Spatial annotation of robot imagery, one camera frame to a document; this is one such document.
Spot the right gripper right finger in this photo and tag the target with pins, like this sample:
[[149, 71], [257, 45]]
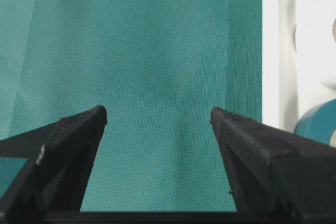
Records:
[[271, 170]]

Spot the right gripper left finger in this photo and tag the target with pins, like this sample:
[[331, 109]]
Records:
[[48, 168]]

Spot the teal tape roll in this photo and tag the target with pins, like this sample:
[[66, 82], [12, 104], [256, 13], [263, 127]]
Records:
[[318, 124]]

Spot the white tape roll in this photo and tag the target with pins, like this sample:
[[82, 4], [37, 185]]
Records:
[[315, 41]]

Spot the white plastic case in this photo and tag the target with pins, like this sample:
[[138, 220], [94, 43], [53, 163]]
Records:
[[288, 89]]

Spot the green table cloth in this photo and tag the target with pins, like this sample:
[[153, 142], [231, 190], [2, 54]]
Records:
[[158, 67]]

